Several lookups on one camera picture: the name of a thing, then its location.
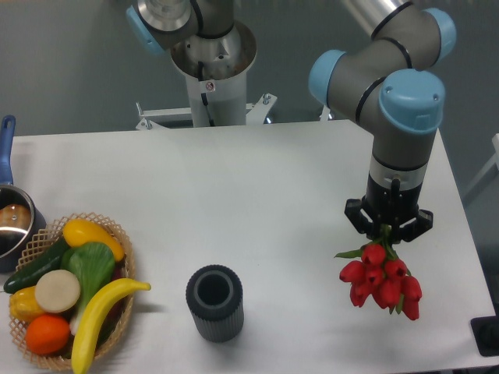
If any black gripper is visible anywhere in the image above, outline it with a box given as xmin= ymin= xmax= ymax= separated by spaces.
xmin=344 ymin=175 xmax=434 ymax=243

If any red tulip bouquet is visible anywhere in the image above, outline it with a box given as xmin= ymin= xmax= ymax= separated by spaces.
xmin=335 ymin=225 xmax=423 ymax=321

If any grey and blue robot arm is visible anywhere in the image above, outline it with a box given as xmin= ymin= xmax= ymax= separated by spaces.
xmin=126 ymin=1 xmax=456 ymax=243

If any dark grey ribbed vase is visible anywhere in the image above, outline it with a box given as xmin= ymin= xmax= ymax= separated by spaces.
xmin=186 ymin=264 xmax=244 ymax=343

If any black device at table edge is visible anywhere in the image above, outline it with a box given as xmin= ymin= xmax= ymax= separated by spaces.
xmin=470 ymin=316 xmax=498 ymax=357

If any green bok choy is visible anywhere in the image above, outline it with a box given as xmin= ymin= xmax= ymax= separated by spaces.
xmin=61 ymin=242 xmax=115 ymax=336

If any yellow squash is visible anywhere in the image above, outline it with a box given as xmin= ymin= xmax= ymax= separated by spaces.
xmin=62 ymin=219 xmax=125 ymax=263

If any woven wicker basket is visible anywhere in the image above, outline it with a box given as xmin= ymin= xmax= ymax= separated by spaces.
xmin=9 ymin=213 xmax=135 ymax=371

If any yellow banana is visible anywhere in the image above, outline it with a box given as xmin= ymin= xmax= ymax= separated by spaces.
xmin=71 ymin=278 xmax=151 ymax=374

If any beige round slice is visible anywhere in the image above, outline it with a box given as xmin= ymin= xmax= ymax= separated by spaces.
xmin=34 ymin=270 xmax=80 ymax=313

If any orange fruit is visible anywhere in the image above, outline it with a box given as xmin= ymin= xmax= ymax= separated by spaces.
xmin=25 ymin=314 xmax=70 ymax=355

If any dark green cucumber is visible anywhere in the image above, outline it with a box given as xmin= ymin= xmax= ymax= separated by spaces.
xmin=3 ymin=238 xmax=70 ymax=294

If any yellow bell pepper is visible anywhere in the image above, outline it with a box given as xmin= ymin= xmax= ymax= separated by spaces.
xmin=9 ymin=286 xmax=47 ymax=323

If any white frame at right edge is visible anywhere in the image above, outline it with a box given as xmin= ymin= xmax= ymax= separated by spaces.
xmin=462 ymin=133 xmax=498 ymax=206

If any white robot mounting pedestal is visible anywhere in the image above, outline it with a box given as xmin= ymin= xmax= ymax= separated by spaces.
xmin=136 ymin=20 xmax=278 ymax=130

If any blue handled saucepan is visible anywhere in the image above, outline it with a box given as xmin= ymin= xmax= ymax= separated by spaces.
xmin=1 ymin=115 xmax=46 ymax=273

